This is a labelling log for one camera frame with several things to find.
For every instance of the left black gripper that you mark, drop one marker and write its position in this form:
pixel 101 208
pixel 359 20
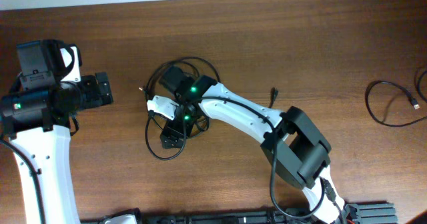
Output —
pixel 95 98

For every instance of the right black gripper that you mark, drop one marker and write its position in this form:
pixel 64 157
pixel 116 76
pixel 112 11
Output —
pixel 176 139

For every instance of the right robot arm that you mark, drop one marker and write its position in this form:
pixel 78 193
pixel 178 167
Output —
pixel 294 146

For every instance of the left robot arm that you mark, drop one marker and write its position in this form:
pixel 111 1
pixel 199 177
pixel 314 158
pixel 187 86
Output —
pixel 38 117

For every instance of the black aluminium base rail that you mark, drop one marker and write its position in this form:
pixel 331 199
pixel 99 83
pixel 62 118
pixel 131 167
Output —
pixel 353 213

